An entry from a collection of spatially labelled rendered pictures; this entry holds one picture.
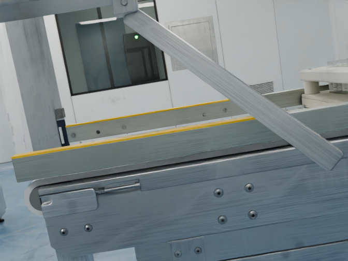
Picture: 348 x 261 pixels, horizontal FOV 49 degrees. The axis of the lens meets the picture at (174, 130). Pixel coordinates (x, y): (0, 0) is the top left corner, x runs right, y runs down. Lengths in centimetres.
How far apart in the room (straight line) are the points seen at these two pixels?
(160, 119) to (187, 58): 32
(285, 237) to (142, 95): 503
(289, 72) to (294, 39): 49
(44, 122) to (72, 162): 31
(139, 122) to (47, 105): 18
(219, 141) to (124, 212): 15
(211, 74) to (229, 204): 18
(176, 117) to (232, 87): 34
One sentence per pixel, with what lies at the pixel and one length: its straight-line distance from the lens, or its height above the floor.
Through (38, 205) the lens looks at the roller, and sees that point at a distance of 54.
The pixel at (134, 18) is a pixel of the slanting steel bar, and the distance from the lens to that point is 49.
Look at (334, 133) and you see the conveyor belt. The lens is 55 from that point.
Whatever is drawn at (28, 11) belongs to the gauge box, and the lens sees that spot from 53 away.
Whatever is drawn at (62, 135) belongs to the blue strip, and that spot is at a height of 91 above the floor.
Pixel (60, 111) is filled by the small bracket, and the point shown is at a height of 95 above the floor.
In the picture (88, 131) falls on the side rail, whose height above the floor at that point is 91.
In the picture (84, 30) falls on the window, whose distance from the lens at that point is 559.
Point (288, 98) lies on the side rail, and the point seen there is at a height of 91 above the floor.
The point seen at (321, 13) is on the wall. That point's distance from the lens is 637.
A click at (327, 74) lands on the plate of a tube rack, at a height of 95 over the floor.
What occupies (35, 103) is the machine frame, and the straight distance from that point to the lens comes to 80.
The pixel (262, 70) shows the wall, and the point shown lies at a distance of 593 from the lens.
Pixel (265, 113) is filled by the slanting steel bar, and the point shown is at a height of 94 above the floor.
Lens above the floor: 100
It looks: 9 degrees down
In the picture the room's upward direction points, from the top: 9 degrees counter-clockwise
